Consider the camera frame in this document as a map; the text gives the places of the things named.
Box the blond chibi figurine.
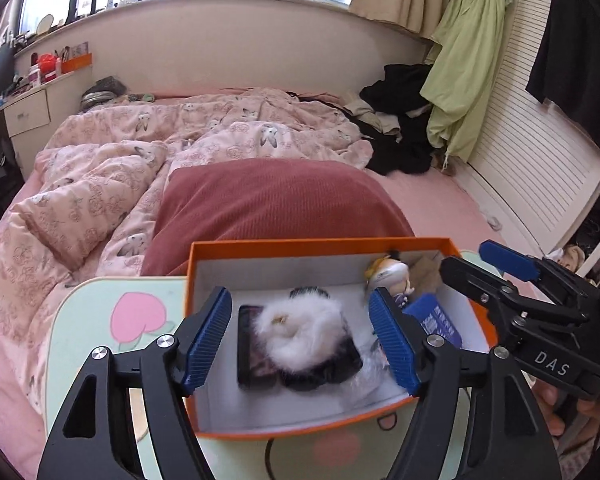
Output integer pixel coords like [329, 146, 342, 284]
[364, 255, 415, 308]

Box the black hanging garment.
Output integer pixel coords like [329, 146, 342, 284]
[525, 0, 600, 153]

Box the red pillow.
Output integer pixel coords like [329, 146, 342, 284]
[141, 157, 416, 277]

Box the small orange box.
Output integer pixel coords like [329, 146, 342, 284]
[60, 52, 92, 75]

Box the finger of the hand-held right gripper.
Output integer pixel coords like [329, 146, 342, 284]
[479, 241, 600, 311]
[440, 256, 587, 328]

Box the grey patterned pouch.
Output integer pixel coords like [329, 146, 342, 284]
[80, 76, 128, 111]

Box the light green hanging garment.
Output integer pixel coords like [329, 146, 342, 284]
[420, 0, 521, 163]

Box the blue card packet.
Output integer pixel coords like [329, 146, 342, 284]
[402, 292, 463, 351]

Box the clear plastic bundle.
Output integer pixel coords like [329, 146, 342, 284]
[340, 340, 411, 408]

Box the beige plush toy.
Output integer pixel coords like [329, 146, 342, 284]
[555, 245, 588, 273]

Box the pink floral quilt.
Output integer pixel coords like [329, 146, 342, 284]
[0, 87, 373, 406]

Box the black embossed case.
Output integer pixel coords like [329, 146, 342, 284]
[236, 304, 281, 390]

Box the pink bed sheet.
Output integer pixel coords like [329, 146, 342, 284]
[0, 92, 536, 480]

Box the brown fur pom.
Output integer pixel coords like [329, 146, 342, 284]
[410, 255, 446, 296]

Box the cartoon print desktop table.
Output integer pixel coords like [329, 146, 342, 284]
[45, 247, 511, 480]

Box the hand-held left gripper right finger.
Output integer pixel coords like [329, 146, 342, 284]
[367, 287, 563, 480]

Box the red jar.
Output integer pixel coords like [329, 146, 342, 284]
[36, 54, 58, 81]

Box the white drawer cabinet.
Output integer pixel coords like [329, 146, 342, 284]
[2, 67, 93, 138]

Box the white slatted closet door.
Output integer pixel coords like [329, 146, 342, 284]
[467, 0, 600, 256]

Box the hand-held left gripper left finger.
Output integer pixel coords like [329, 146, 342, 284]
[37, 286, 233, 480]

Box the orange cardboard box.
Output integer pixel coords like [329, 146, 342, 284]
[182, 237, 498, 442]

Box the black clothes pile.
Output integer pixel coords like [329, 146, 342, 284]
[347, 62, 436, 177]

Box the white fur pom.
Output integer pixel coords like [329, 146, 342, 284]
[255, 296, 365, 373]

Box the black lace-trimmed cloth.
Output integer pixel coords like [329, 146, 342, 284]
[280, 286, 365, 392]

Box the black monitor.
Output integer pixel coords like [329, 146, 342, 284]
[0, 45, 16, 101]

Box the person's right hand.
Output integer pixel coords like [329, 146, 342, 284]
[532, 377, 600, 441]

